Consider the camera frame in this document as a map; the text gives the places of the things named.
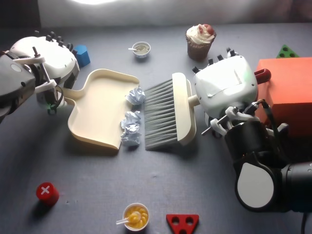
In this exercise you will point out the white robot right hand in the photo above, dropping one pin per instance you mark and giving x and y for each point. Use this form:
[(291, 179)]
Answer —
[(224, 83)]

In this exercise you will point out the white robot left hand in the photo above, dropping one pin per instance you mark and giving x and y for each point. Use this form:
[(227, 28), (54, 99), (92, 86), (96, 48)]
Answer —
[(56, 61)]

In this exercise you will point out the cream plastic dustpan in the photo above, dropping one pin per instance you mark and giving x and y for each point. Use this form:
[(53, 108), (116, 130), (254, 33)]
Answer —
[(97, 109)]

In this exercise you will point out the blue hexagonal block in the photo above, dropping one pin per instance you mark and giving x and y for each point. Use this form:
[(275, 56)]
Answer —
[(82, 56)]

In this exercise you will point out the toy cupcake with white frosting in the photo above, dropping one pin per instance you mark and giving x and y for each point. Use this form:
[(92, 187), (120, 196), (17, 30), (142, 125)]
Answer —
[(200, 41)]

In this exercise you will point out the orange box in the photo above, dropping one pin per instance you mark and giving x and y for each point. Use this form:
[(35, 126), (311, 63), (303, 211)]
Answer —
[(290, 97)]

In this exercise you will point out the green triangle block with holes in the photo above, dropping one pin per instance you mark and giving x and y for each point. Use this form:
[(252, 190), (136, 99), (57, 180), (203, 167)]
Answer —
[(287, 52)]

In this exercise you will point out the small soup cup with spoon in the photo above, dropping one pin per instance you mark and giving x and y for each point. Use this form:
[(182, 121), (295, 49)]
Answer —
[(142, 50)]

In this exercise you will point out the white cloth backdrop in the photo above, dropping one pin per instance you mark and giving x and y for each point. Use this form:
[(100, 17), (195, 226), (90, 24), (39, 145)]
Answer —
[(170, 12)]

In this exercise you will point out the grey table cloth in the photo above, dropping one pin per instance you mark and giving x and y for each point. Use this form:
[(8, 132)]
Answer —
[(170, 175)]

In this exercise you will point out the red cylinder block white cross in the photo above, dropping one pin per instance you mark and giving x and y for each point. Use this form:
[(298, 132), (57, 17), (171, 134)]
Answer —
[(47, 192)]

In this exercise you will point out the red triangle block with holes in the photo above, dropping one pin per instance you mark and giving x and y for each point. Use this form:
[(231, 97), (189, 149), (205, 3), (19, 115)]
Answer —
[(182, 228)]

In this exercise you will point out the small corn cup with spoon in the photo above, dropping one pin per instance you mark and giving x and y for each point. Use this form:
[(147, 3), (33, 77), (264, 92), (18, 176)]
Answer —
[(136, 217)]

